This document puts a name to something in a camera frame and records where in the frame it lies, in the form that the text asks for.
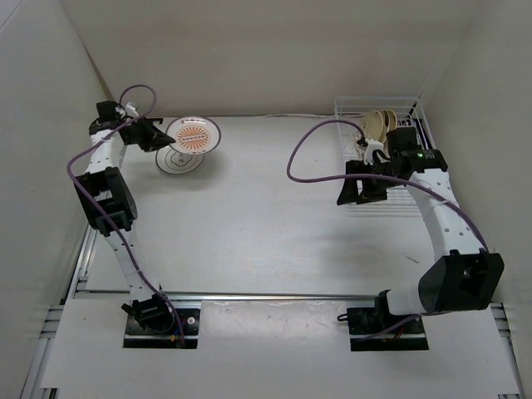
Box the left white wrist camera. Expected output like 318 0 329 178
116 102 139 119

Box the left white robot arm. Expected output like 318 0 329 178
69 101 177 333

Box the aluminium frame rail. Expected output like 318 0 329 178
73 290 375 303

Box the beige plate back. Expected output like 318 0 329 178
385 110 397 131

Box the white plate blue motif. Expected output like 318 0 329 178
155 146 204 175

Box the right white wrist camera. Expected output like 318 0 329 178
357 138 389 165

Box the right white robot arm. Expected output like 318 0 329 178
337 127 504 333

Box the beige plate front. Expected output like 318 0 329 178
360 110 385 144

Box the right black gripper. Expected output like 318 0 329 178
337 160 402 205

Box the white wire dish rack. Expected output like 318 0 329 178
334 96 435 214

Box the white plate orange sunburst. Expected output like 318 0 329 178
165 116 221 156

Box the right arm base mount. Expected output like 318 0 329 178
337 308 429 352

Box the beige plate middle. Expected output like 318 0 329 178
380 110 396 143

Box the beige plate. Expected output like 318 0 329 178
360 110 385 144
380 110 396 143
385 110 397 131

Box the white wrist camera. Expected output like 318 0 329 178
357 138 389 165
116 102 139 119

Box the white front cover board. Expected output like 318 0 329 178
42 299 519 398

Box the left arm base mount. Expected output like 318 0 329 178
122 308 201 349

